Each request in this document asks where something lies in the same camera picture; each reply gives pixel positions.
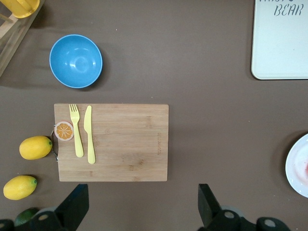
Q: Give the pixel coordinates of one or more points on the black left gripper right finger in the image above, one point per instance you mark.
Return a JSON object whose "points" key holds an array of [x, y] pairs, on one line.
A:
{"points": [[214, 216]]}

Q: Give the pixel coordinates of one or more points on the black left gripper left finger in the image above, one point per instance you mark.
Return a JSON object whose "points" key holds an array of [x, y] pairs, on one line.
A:
{"points": [[67, 211]]}

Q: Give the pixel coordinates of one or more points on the white round plate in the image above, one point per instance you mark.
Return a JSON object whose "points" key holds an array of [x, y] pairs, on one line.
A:
{"points": [[298, 166]]}

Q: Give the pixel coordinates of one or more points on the green lime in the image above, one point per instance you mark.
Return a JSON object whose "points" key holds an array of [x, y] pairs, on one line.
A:
{"points": [[25, 215]]}

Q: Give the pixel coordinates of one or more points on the yellow lemon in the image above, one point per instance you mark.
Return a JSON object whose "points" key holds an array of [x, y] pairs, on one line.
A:
{"points": [[35, 147], [19, 187]]}

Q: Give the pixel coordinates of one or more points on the yellow plastic fork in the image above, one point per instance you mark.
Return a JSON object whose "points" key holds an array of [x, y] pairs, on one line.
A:
{"points": [[77, 137]]}

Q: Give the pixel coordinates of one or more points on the yellow plastic knife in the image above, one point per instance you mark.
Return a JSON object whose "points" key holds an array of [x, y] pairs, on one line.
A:
{"points": [[89, 134]]}

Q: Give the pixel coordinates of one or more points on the toy orange slice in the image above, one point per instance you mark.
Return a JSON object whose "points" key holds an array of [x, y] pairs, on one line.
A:
{"points": [[64, 131]]}

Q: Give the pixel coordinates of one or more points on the wooden cutting board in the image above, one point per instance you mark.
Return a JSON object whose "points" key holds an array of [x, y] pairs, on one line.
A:
{"points": [[125, 144]]}

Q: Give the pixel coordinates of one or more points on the blue bowl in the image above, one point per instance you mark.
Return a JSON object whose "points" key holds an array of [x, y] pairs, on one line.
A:
{"points": [[75, 61]]}

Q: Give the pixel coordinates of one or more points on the wooden mug rack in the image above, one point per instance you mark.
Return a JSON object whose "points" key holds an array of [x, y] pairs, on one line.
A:
{"points": [[14, 38]]}

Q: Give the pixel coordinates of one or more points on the cream bear print tray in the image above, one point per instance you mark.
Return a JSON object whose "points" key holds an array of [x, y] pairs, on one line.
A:
{"points": [[281, 48]]}

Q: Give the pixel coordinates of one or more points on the yellow mug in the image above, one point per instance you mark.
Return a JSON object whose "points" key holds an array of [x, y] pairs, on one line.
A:
{"points": [[21, 7]]}

